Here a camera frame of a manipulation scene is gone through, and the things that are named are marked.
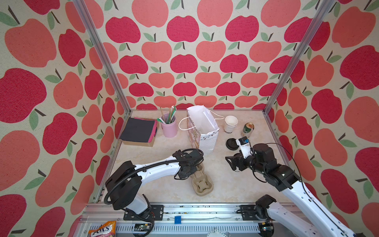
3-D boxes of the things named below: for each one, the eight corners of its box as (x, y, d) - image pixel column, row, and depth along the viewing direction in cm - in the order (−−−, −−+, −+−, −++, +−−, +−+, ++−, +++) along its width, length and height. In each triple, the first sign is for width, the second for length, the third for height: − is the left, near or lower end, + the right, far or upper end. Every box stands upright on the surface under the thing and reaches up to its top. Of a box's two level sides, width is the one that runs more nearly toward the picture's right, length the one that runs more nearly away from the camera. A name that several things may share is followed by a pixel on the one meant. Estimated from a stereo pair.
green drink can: (242, 138, 106) (246, 129, 97) (240, 132, 109) (244, 122, 101) (250, 138, 106) (255, 129, 97) (248, 132, 109) (253, 122, 101)
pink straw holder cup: (163, 137, 106) (160, 123, 94) (164, 127, 112) (161, 113, 100) (176, 137, 106) (175, 124, 94) (177, 127, 112) (176, 113, 100)
